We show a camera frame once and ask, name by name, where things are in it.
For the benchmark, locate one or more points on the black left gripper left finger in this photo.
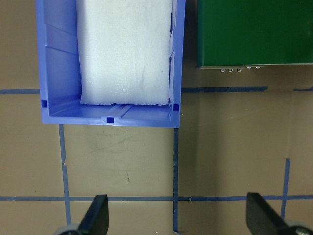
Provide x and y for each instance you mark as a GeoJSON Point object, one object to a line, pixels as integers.
{"type": "Point", "coordinates": [96, 219]}

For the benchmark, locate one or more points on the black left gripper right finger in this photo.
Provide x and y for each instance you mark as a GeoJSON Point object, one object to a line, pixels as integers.
{"type": "Point", "coordinates": [261, 218]}

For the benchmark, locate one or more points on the white foam pad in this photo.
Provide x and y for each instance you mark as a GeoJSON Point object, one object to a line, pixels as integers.
{"type": "Point", "coordinates": [123, 50]}

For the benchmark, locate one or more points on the green conveyor belt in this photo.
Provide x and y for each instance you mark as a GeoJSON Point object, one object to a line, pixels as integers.
{"type": "Point", "coordinates": [254, 33]}

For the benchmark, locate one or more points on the blue plastic bin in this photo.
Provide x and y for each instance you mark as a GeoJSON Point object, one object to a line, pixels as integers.
{"type": "Point", "coordinates": [60, 74]}

